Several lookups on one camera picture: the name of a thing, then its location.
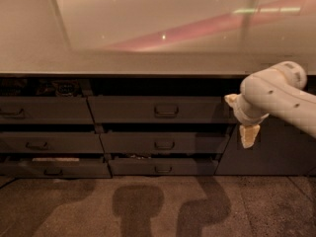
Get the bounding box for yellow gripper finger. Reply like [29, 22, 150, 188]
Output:
[224, 94, 238, 107]
[239, 124, 261, 148]

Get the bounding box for dark grey cabinet door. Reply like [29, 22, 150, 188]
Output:
[216, 118, 316, 176]

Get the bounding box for dark item in left drawer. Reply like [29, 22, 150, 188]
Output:
[52, 81, 79, 97]

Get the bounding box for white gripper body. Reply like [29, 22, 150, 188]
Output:
[233, 94, 269, 126]

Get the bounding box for grey drawer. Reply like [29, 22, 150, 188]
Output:
[109, 158, 218, 176]
[0, 158, 112, 179]
[0, 132, 104, 153]
[101, 132, 230, 154]
[88, 96, 236, 123]
[0, 97, 93, 124]

